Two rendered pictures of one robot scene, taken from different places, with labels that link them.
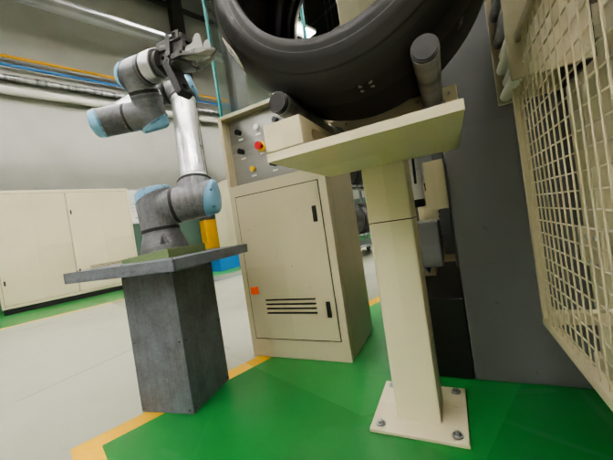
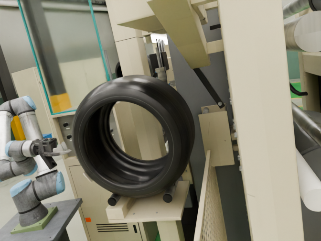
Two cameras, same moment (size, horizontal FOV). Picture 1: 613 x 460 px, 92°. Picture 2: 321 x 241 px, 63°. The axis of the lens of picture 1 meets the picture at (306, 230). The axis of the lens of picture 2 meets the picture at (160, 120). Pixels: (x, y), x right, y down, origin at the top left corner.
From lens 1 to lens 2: 1.06 m
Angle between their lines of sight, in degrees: 16
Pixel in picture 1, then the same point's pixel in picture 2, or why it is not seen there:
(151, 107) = (29, 165)
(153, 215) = (26, 203)
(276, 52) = (110, 186)
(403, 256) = (170, 224)
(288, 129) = (117, 213)
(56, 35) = not seen: outside the picture
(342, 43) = (137, 191)
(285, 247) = (106, 196)
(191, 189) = (47, 183)
